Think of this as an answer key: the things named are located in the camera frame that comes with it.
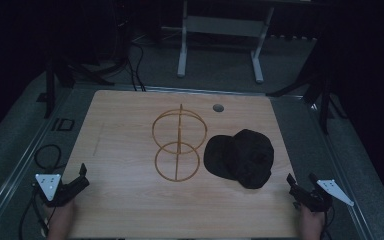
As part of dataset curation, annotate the left hand-held gripper cable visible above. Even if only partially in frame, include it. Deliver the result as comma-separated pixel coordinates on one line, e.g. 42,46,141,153
18,181,53,240

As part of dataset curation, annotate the white metal desk frame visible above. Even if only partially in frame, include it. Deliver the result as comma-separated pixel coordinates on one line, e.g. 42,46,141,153
176,0,276,85

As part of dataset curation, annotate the right hand-held gripper cable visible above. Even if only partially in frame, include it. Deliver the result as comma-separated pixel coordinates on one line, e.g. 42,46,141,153
320,204,336,240

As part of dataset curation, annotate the person's right hand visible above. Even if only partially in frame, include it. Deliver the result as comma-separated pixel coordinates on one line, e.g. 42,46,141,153
295,201,327,240

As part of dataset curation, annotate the black rectangular floor frame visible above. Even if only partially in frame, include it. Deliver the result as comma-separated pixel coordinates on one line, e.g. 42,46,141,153
51,117,76,132

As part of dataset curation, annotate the wooden ring hat stand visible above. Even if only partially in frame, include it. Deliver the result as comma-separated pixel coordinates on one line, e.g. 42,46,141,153
151,103,209,183

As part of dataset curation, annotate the black tripod stand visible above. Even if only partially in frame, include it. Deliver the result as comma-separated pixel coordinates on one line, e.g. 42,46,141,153
266,39,349,136
43,53,129,120

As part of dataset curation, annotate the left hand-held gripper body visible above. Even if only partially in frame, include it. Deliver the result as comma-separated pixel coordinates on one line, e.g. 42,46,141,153
33,173,82,208

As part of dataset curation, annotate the metal floor rail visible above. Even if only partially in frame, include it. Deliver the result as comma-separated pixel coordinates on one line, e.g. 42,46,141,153
304,96,378,240
0,87,76,231

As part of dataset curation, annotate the black cap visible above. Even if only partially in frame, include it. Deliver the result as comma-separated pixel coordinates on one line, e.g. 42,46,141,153
203,128,276,190

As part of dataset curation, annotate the person's left hand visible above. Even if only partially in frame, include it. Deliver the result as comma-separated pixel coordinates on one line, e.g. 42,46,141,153
45,199,78,240

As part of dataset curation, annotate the hand-held gripper cable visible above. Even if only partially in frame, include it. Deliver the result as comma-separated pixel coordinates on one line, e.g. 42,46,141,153
320,204,336,240
18,181,53,240

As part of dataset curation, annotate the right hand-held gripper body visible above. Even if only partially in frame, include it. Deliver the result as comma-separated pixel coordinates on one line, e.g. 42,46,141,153
293,179,355,213

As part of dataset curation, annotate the black looped floor cable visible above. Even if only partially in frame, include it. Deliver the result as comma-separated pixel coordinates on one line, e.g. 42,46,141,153
33,143,68,174

